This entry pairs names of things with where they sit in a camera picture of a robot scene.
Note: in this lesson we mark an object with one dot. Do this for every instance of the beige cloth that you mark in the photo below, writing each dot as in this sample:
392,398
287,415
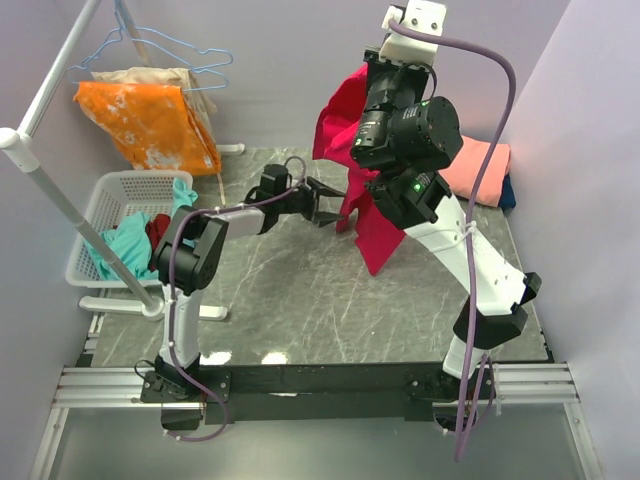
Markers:
197,99

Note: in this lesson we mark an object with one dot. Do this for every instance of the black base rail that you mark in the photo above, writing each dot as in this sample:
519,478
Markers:
305,392

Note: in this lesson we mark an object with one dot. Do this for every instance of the aluminium frame rail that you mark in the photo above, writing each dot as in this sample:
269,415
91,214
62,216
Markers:
119,387

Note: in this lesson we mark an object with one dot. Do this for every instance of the magenta t-shirt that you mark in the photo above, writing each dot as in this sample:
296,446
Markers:
376,237

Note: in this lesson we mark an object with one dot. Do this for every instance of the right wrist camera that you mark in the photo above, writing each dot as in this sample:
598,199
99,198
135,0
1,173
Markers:
425,17

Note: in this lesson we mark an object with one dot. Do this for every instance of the dark red t-shirt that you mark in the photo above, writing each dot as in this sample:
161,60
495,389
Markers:
156,228

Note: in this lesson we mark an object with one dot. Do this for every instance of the white plastic laundry basket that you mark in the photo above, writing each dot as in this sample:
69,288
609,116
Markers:
116,196

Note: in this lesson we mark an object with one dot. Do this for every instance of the folded navy t-shirt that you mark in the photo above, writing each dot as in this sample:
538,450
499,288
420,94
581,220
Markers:
507,200

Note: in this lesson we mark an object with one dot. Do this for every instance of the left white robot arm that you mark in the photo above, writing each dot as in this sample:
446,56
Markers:
188,255

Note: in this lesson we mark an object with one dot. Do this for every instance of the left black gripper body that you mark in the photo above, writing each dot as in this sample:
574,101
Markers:
303,203

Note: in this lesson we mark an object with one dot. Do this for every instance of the teal t-shirt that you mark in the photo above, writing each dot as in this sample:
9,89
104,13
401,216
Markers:
130,243

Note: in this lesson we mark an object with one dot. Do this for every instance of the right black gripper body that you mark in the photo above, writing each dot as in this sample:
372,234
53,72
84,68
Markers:
392,87

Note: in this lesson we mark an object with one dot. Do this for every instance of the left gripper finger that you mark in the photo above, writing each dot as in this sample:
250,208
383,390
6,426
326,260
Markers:
322,190
321,218

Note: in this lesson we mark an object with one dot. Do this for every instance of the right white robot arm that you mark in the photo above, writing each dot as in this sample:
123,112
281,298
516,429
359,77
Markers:
406,140

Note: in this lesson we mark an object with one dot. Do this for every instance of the orange tie-dye cloth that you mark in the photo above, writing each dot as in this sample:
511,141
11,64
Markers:
152,126

